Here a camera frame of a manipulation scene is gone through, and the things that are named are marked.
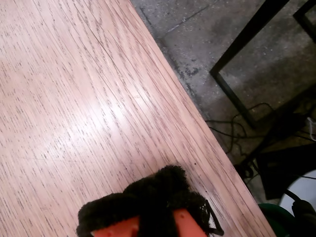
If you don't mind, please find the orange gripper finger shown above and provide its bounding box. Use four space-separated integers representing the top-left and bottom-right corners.
76 175 174 237
157 165 211 237

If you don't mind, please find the black zip tie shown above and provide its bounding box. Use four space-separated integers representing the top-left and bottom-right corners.
206 201 225 237

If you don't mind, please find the green plastic object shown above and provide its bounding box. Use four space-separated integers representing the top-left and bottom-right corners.
258 202 297 237

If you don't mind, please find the white round table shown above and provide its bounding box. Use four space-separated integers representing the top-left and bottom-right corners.
278 170 316 215

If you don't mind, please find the black power adapter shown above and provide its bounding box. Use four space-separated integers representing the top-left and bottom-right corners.
269 111 309 141

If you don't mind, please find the thick black cable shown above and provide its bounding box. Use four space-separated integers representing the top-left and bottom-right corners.
283 189 304 202

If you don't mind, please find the thin black floor cable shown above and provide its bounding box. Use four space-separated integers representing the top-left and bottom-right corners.
204 102 275 158

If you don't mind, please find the white cable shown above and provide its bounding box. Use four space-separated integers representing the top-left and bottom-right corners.
306 117 316 142

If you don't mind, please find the large black metal leg frame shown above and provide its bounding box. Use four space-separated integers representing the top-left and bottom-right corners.
209 0 316 128

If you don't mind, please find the small black metal leg frame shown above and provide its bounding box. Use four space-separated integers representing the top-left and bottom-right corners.
292 0 316 44

